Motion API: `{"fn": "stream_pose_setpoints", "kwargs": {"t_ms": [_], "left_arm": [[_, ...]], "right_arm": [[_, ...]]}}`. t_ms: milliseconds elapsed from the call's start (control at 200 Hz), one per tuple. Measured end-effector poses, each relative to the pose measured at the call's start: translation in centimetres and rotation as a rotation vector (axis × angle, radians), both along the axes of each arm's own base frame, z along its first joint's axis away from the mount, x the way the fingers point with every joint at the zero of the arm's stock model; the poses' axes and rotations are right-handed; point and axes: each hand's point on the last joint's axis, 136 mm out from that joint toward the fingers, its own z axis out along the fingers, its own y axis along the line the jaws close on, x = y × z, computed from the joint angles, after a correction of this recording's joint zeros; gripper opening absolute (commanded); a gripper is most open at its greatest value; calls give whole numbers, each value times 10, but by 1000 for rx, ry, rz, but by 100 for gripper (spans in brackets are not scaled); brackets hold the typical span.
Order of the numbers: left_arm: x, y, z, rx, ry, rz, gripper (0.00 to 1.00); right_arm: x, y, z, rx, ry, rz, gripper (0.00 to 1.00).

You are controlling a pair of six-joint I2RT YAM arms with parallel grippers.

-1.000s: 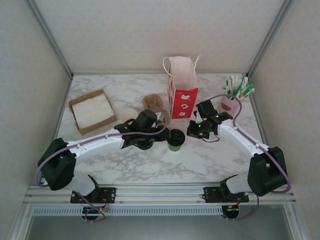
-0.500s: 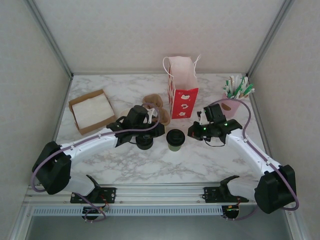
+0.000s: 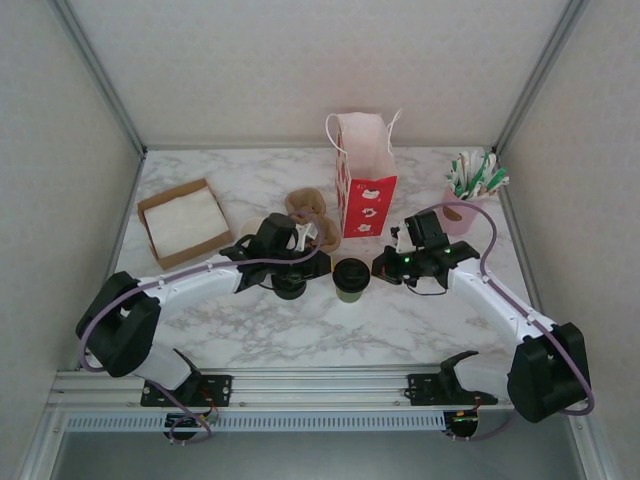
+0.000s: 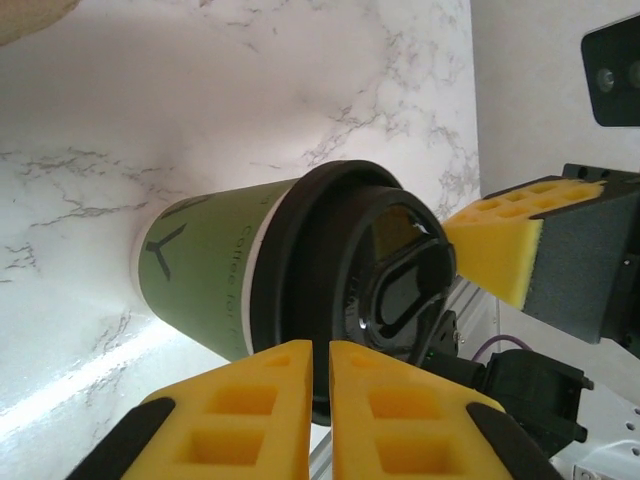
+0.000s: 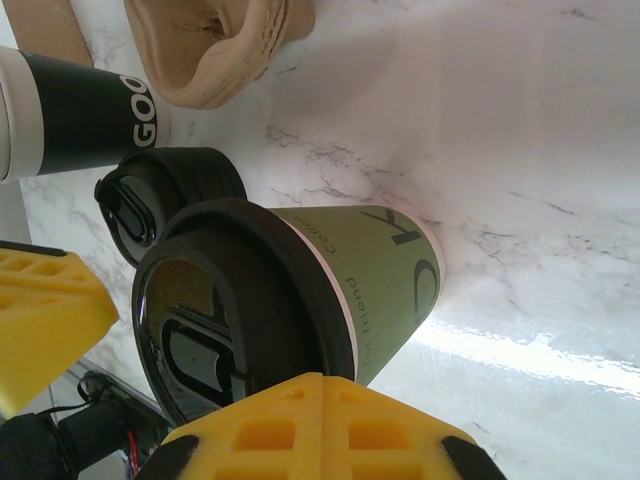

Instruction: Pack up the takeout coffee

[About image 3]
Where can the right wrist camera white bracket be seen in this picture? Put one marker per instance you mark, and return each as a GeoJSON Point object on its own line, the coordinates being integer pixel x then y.
{"type": "Point", "coordinates": [400, 237]}

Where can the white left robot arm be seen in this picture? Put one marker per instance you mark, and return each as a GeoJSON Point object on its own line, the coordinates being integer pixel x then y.
{"type": "Point", "coordinates": [200, 287]}

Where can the brown pulp cup carrier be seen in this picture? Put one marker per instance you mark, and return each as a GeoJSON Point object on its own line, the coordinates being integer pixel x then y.
{"type": "Point", "coordinates": [305, 202]}

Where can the green coffee cup black lid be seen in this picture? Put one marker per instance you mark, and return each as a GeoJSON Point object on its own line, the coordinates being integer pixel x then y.
{"type": "Point", "coordinates": [351, 277]}

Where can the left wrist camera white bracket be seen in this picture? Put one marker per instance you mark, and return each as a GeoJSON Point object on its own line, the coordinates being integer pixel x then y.
{"type": "Point", "coordinates": [305, 235]}

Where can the red paper gift bag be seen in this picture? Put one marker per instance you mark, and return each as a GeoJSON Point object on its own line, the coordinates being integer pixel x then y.
{"type": "Point", "coordinates": [367, 205]}

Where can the aluminium frame corner post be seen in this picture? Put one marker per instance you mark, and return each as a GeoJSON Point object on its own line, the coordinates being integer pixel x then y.
{"type": "Point", "coordinates": [540, 75]}
{"type": "Point", "coordinates": [100, 75]}

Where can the pink straw holder cup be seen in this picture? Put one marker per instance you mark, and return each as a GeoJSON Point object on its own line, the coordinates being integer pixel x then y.
{"type": "Point", "coordinates": [462, 217]}

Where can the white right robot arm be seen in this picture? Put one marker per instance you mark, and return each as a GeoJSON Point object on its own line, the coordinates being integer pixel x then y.
{"type": "Point", "coordinates": [480, 295]}

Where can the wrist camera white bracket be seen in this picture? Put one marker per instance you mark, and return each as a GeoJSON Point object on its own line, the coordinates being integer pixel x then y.
{"type": "Point", "coordinates": [305, 235]}
{"type": "Point", "coordinates": [400, 237]}

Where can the stacked black paper cups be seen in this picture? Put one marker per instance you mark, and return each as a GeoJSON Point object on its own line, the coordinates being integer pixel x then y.
{"type": "Point", "coordinates": [250, 227]}

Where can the aluminium mounting rail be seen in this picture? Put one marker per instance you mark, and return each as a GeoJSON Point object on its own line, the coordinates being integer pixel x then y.
{"type": "Point", "coordinates": [320, 387]}

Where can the brown cardboard tray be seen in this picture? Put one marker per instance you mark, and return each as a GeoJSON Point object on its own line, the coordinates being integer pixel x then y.
{"type": "Point", "coordinates": [187, 260]}

